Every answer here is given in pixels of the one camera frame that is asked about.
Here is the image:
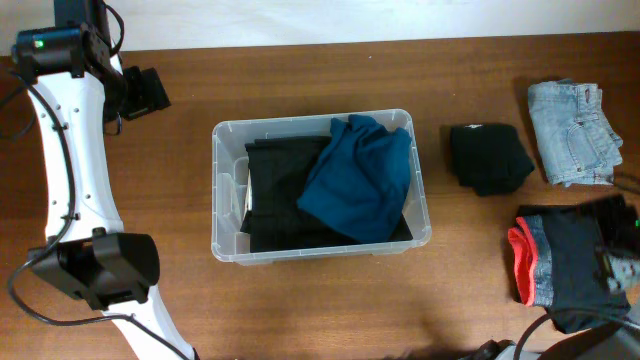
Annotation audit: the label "black garment with tag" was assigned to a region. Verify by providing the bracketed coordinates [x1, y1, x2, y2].
[241, 136, 412, 253]

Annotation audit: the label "blue cloth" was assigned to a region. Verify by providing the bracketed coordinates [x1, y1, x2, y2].
[297, 114, 412, 244]

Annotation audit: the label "black shorts with red trim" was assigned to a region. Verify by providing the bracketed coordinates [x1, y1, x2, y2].
[507, 206, 631, 334]

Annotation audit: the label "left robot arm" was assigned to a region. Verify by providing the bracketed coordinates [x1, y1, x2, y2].
[12, 1, 197, 359]

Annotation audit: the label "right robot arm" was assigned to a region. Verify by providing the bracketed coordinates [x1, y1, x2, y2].
[541, 195, 639, 359]

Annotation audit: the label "clear plastic storage bin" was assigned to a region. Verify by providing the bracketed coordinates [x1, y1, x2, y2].
[211, 113, 432, 266]

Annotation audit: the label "small folded black shirt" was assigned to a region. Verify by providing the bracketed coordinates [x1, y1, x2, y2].
[450, 123, 535, 196]

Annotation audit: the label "folded light blue jeans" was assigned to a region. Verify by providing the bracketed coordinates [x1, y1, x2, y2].
[527, 79, 623, 187]

